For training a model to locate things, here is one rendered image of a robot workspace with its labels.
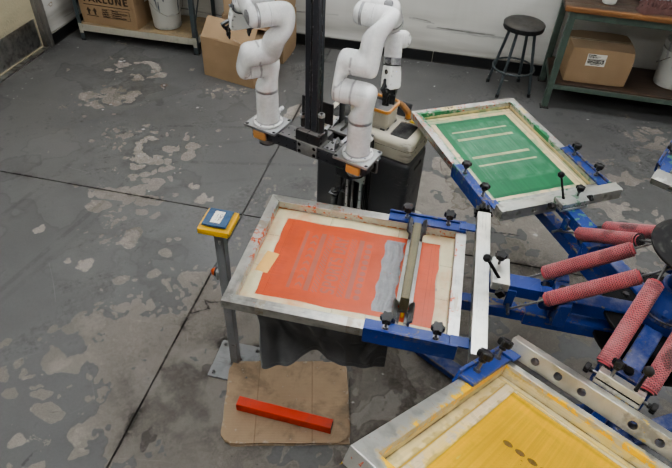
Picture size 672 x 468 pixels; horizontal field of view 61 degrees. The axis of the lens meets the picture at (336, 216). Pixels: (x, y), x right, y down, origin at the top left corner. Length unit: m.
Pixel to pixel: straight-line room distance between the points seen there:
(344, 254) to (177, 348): 1.27
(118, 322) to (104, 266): 0.45
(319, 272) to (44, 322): 1.80
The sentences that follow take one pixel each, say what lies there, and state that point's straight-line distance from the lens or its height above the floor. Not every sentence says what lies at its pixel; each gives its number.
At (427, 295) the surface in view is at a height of 0.96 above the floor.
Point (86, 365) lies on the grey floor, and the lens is 3.18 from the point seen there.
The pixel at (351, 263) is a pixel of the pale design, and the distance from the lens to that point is 2.12.
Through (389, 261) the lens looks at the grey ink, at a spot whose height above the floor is 0.96.
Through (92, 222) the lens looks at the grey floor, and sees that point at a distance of 3.94.
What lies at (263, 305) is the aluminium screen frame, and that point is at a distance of 1.94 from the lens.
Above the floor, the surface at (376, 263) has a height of 0.96.
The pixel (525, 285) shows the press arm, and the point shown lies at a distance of 2.06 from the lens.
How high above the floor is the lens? 2.47
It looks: 41 degrees down
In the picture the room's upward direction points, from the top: 3 degrees clockwise
